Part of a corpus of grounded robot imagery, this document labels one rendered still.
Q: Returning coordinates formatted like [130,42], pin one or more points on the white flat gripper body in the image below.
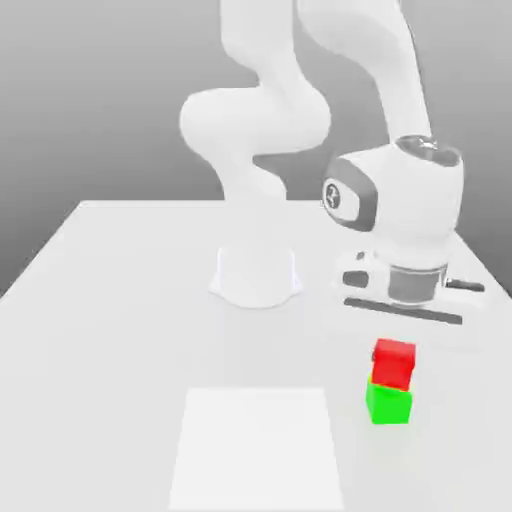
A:
[402,312]

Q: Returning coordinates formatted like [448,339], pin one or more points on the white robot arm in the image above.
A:
[256,120]

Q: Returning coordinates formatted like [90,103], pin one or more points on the small red cube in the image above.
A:
[393,363]

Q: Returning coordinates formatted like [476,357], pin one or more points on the small green cube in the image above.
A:
[388,404]

